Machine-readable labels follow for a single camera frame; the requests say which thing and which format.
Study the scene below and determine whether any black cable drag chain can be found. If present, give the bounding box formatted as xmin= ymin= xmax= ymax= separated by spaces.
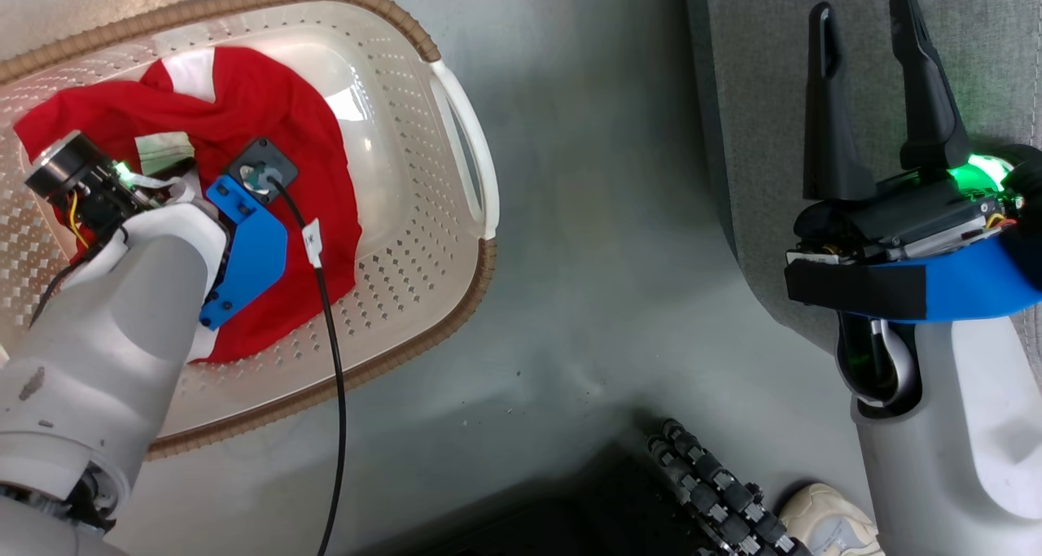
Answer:
xmin=647 ymin=418 xmax=811 ymax=556

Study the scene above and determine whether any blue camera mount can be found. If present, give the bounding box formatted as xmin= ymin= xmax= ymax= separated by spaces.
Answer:
xmin=785 ymin=234 xmax=1042 ymax=323
xmin=199 ymin=175 xmax=288 ymax=331

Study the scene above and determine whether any black camera cable white tag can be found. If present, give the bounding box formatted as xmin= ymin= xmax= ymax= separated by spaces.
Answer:
xmin=265 ymin=177 xmax=349 ymax=556

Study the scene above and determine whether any white sneaker shoe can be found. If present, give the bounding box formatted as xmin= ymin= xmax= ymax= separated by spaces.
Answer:
xmin=777 ymin=483 xmax=885 ymax=556

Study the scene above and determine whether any blue left camera mount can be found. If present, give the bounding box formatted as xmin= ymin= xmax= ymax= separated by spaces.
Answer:
xmin=199 ymin=175 xmax=288 ymax=331

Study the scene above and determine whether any white perforated laundry basket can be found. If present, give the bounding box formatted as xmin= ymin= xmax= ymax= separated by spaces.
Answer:
xmin=0 ymin=0 xmax=500 ymax=461

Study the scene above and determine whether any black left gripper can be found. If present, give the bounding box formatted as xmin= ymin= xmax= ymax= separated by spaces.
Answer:
xmin=24 ymin=130 xmax=200 ymax=252

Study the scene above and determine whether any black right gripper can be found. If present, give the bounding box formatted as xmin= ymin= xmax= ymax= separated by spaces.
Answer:
xmin=786 ymin=0 xmax=1042 ymax=268

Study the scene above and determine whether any red and white garment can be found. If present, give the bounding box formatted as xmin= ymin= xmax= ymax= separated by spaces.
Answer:
xmin=14 ymin=46 xmax=363 ymax=365

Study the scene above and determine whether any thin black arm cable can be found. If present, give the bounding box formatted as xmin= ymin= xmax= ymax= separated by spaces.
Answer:
xmin=29 ymin=214 xmax=123 ymax=329

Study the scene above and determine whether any blue right camera mount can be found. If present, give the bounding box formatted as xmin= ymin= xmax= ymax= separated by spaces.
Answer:
xmin=785 ymin=234 xmax=1042 ymax=323

